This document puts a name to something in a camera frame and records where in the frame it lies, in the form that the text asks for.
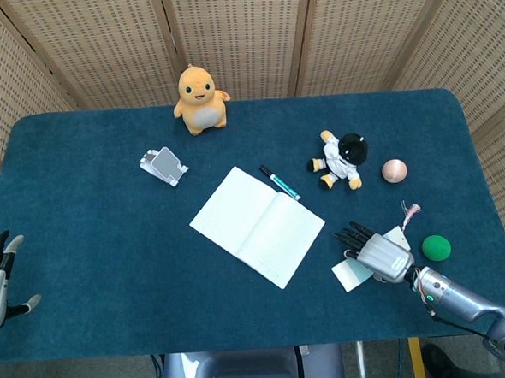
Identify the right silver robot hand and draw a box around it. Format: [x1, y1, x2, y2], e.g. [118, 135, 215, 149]
[332, 217, 417, 287]

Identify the light blue tasselled bookmark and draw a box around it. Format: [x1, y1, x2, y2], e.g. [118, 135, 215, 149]
[326, 199, 426, 295]

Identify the open white lined notebook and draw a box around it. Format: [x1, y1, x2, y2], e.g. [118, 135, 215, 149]
[185, 160, 330, 295]

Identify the green ball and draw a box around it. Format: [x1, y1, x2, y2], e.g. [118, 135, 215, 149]
[421, 233, 454, 265]

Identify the copper pink ball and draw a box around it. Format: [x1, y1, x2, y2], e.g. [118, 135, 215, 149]
[380, 158, 409, 186]

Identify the astronaut plush doll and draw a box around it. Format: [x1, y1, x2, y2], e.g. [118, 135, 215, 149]
[304, 127, 373, 194]

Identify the dark blue table mat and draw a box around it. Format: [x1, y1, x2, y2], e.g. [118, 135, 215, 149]
[0, 83, 505, 366]

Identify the teal black marker pen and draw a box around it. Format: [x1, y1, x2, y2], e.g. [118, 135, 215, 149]
[258, 162, 302, 204]

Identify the blue-grey robot torso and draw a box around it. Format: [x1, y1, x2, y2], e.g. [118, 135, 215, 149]
[159, 341, 347, 378]

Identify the white folding phone stand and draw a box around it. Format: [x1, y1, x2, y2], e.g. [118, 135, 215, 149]
[138, 145, 191, 190]

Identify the orange dinosaur plush toy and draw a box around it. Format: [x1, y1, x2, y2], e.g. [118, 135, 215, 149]
[169, 60, 235, 138]

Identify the blue cable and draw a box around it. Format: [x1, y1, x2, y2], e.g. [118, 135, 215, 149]
[149, 352, 166, 378]

